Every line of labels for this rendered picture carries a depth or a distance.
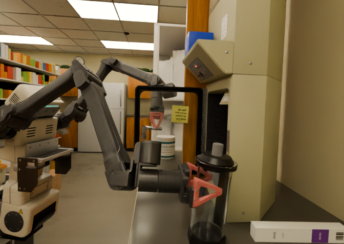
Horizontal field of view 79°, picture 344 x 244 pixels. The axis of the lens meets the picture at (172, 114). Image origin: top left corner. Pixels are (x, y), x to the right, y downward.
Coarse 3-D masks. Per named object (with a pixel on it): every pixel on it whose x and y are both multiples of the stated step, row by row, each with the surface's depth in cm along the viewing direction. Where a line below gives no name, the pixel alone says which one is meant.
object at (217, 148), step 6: (216, 144) 54; (222, 144) 54; (216, 150) 54; (222, 150) 54; (204, 156) 53; (210, 156) 53; (216, 156) 53; (222, 156) 54; (228, 156) 55; (210, 162) 51; (216, 162) 51; (222, 162) 51; (228, 162) 51
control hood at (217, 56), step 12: (192, 48) 71; (204, 48) 63; (216, 48) 64; (228, 48) 64; (192, 60) 80; (204, 60) 70; (216, 60) 64; (228, 60) 64; (192, 72) 93; (216, 72) 70; (228, 72) 64
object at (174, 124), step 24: (144, 96) 92; (168, 96) 93; (192, 96) 95; (144, 120) 93; (168, 120) 94; (192, 120) 95; (168, 144) 95; (192, 144) 96; (144, 168) 94; (168, 168) 95
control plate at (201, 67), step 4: (196, 60) 76; (200, 60) 73; (192, 64) 83; (196, 64) 80; (200, 64) 76; (192, 68) 88; (196, 68) 84; (200, 68) 80; (204, 68) 76; (196, 72) 88; (208, 72) 76; (204, 76) 83; (208, 76) 79
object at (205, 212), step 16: (208, 176) 51; (224, 176) 51; (208, 192) 51; (224, 192) 51; (192, 208) 56; (208, 208) 52; (224, 208) 52; (192, 224) 55; (208, 224) 52; (224, 224) 53; (208, 240) 52
